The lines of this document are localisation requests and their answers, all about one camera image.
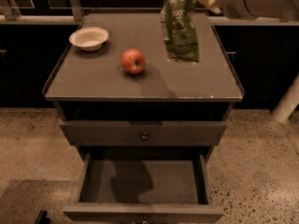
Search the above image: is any green jalapeno chip bag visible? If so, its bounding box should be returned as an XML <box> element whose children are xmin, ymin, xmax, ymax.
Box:
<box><xmin>160</xmin><ymin>0</ymin><xmax>199</xmax><ymax>63</ymax></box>

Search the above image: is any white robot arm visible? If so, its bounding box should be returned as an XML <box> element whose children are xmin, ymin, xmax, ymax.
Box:
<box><xmin>197</xmin><ymin>0</ymin><xmax>299</xmax><ymax>21</ymax></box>

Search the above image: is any grey top drawer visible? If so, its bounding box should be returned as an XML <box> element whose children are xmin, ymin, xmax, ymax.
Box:
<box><xmin>60</xmin><ymin>120</ymin><xmax>227</xmax><ymax>147</ymax></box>

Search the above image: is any grey open middle drawer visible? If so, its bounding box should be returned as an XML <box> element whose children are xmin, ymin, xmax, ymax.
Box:
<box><xmin>63</xmin><ymin>148</ymin><xmax>224</xmax><ymax>224</ymax></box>

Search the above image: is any red apple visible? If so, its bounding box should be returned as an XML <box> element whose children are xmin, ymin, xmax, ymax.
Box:
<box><xmin>121</xmin><ymin>49</ymin><xmax>146</xmax><ymax>75</ymax></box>

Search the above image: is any white paper bowl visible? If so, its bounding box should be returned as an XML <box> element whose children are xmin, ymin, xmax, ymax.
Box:
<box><xmin>69</xmin><ymin>27</ymin><xmax>109</xmax><ymax>51</ymax></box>

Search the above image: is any round brass top knob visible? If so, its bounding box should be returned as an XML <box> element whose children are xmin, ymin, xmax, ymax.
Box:
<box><xmin>141</xmin><ymin>133</ymin><xmax>149</xmax><ymax>141</ymax></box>

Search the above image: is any black object at floor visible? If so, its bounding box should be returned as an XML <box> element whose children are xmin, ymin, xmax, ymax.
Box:
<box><xmin>35</xmin><ymin>210</ymin><xmax>50</xmax><ymax>224</ymax></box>

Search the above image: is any metal railing frame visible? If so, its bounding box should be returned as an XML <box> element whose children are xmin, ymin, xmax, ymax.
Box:
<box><xmin>0</xmin><ymin>0</ymin><xmax>299</xmax><ymax>27</ymax></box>

